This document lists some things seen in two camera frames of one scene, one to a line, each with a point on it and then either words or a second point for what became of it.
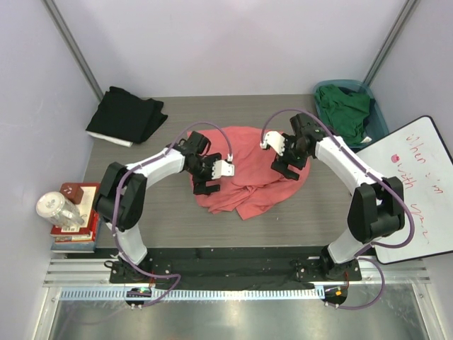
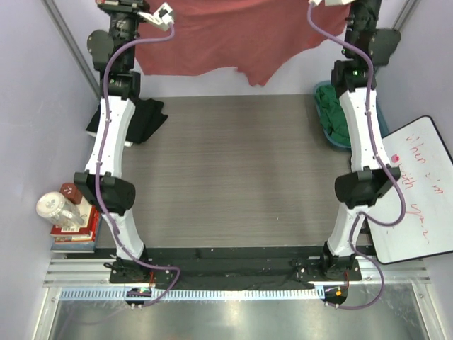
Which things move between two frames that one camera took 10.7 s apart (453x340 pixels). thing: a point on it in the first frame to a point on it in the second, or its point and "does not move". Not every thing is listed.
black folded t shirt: x=122 y=114 does not move
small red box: x=72 y=192 does not move
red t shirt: x=255 y=188 to x=244 y=37
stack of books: x=83 y=238 does not move
